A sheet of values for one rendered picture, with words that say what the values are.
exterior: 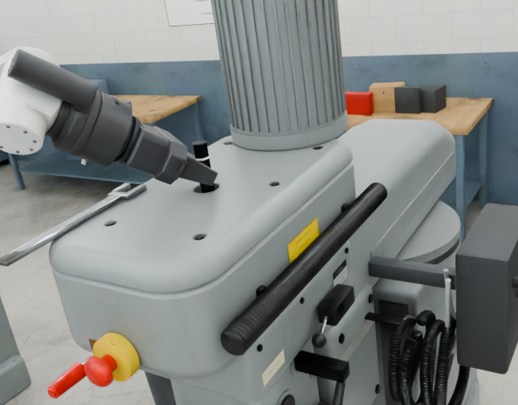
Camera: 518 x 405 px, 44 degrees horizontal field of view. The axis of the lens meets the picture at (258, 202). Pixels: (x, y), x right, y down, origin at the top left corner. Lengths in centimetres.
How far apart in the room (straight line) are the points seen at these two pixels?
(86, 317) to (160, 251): 15
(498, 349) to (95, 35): 628
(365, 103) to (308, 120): 381
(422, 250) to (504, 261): 40
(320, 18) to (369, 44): 435
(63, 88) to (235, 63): 33
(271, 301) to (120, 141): 27
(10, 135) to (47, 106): 5
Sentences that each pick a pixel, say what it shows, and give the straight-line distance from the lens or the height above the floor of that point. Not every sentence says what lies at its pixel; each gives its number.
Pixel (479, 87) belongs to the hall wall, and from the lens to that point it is 514.
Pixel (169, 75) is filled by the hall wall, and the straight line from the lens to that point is 646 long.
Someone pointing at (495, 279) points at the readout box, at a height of 169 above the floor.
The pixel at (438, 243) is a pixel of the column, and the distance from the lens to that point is 140.
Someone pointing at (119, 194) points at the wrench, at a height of 190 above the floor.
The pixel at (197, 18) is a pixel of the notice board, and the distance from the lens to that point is 612.
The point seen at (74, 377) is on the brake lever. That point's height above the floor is 170.
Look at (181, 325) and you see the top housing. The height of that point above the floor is 182.
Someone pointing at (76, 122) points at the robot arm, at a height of 203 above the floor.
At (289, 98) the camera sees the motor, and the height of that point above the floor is 197.
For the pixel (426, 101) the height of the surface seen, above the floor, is 96.
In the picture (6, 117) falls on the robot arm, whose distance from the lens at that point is 77.
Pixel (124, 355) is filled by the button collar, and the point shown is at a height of 177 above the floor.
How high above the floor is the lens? 221
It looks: 23 degrees down
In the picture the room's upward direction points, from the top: 8 degrees counter-clockwise
